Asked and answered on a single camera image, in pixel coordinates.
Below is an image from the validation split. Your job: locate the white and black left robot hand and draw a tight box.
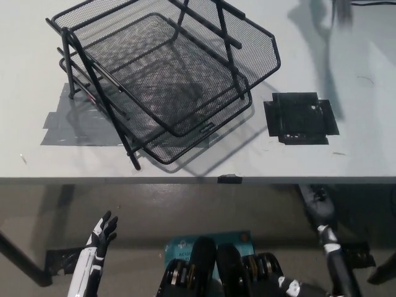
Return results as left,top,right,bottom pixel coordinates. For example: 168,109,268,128
67,210,119,297

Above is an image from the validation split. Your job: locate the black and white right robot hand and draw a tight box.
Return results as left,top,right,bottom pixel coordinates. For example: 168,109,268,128
277,224,362,297

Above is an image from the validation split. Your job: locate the black mesh two-tier file tray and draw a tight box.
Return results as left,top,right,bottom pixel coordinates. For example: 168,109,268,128
45,0,282,171

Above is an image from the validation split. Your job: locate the black floor tape patch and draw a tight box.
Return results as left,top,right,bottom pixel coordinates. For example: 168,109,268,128
338,241,377,269
45,247,84,277

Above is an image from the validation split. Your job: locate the black table leg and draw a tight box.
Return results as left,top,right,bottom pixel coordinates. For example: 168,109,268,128
0,230,52,287
367,253,396,284

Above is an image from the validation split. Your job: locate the teal cardboard box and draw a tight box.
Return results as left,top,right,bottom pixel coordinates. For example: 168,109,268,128
163,230,256,279

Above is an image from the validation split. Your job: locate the small black tape strip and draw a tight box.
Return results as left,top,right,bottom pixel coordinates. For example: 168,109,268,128
217,174,243,185

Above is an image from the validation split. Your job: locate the black square tape patch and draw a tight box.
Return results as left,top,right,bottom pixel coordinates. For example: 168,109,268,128
264,92,340,145

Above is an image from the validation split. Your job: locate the grey duct tape patch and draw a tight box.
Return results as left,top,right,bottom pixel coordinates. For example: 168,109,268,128
40,82,132,147

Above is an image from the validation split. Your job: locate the black cable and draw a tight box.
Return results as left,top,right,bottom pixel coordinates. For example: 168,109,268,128
351,1,396,8

